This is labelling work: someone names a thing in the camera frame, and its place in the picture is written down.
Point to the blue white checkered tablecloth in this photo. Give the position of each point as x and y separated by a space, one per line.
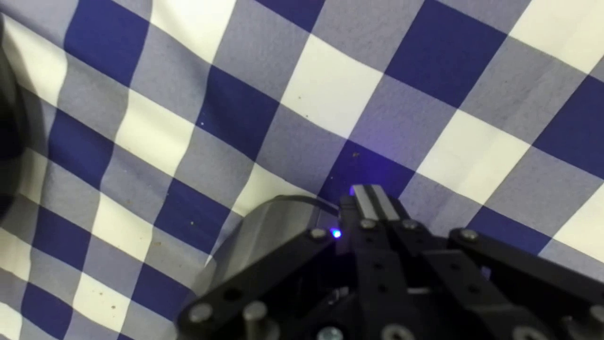
155 125

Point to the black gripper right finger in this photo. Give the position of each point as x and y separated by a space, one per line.
463 302

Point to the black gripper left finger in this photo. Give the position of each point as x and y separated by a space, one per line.
365 216

